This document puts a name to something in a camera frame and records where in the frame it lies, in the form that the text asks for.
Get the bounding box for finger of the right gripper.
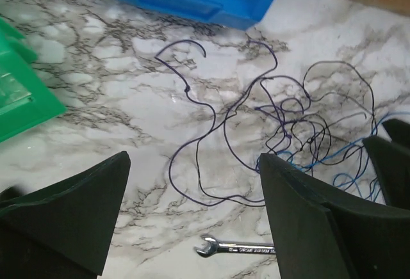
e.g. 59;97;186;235
363;136;409;210
382;118;410;148

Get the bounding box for green plastic bin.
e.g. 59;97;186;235
1;19;66;141

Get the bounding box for blue purple wires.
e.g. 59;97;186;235
154;39;391;207

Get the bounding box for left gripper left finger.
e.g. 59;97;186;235
1;151;131;278

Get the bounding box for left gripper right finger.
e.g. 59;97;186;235
259;154;409;278

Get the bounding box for small open-end wrench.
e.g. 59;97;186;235
194;234;276;258

